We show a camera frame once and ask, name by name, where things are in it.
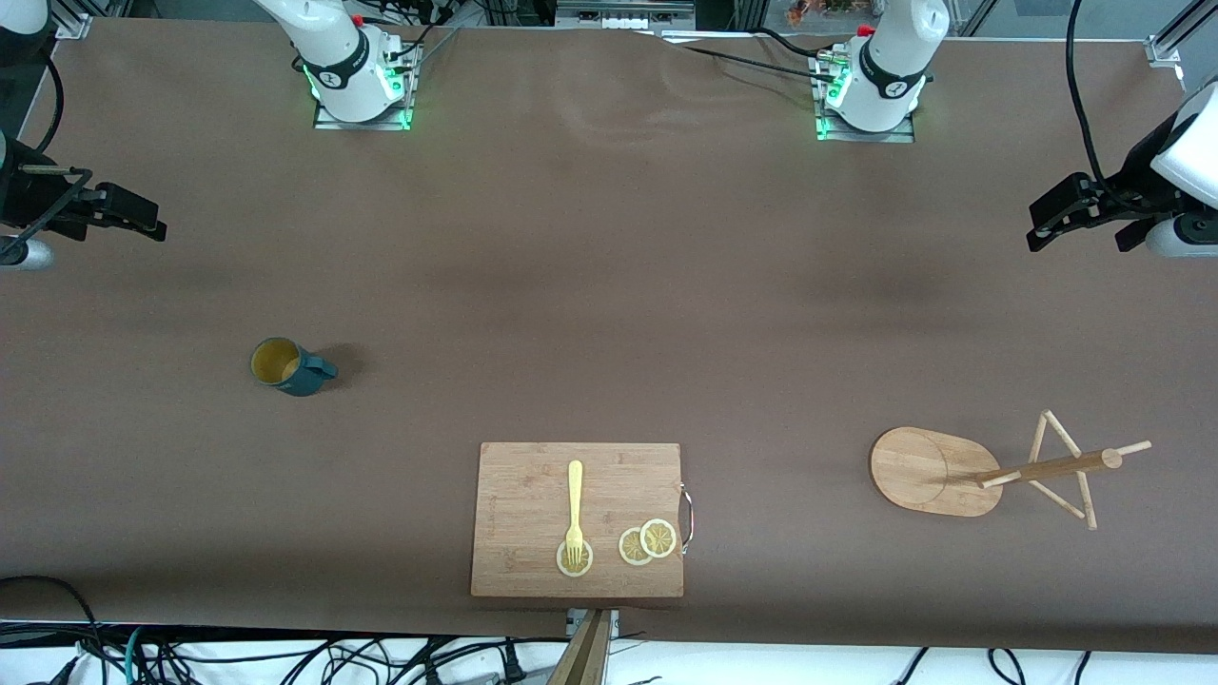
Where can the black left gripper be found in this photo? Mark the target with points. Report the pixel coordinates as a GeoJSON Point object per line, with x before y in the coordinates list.
{"type": "Point", "coordinates": [1134, 177]}

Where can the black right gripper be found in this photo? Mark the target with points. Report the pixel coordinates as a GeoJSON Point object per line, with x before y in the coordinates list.
{"type": "Point", "coordinates": [21, 194]}

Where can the teal mug with yellow inside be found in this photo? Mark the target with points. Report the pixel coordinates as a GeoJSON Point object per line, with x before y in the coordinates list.
{"type": "Point", "coordinates": [300, 373]}

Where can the wooden mug rack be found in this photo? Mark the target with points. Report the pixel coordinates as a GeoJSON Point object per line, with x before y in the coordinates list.
{"type": "Point", "coordinates": [923, 471]}

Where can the orange background object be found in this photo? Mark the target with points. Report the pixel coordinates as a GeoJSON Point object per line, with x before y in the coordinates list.
{"type": "Point", "coordinates": [818, 9]}

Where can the brown table cover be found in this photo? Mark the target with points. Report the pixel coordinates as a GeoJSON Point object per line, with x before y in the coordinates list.
{"type": "Point", "coordinates": [609, 285]}

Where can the grey power strip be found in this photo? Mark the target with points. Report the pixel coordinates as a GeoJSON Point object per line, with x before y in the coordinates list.
{"type": "Point", "coordinates": [623, 11]}

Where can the dried lemon slice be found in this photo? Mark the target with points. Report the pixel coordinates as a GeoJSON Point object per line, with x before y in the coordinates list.
{"type": "Point", "coordinates": [574, 569]}
{"type": "Point", "coordinates": [658, 538]}
{"type": "Point", "coordinates": [630, 549]}

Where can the yellow plastic fork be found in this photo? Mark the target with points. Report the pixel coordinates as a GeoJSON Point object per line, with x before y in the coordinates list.
{"type": "Point", "coordinates": [575, 495]}

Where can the black power plug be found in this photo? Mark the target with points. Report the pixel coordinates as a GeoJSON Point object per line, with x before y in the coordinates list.
{"type": "Point", "coordinates": [512, 666]}

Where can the aluminium frame profile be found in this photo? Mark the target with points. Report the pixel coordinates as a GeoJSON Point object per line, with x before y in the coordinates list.
{"type": "Point", "coordinates": [1175, 38]}
{"type": "Point", "coordinates": [71, 19]}

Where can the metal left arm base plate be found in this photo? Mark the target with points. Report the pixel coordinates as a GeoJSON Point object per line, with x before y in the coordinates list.
{"type": "Point", "coordinates": [904, 135]}

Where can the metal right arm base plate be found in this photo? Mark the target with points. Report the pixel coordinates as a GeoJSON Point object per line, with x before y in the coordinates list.
{"type": "Point", "coordinates": [400, 114]}

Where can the small metal bracket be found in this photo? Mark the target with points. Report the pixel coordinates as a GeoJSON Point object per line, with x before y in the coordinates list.
{"type": "Point", "coordinates": [615, 623]}

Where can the wooden post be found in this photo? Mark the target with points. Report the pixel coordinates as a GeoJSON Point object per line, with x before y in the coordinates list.
{"type": "Point", "coordinates": [585, 661]}

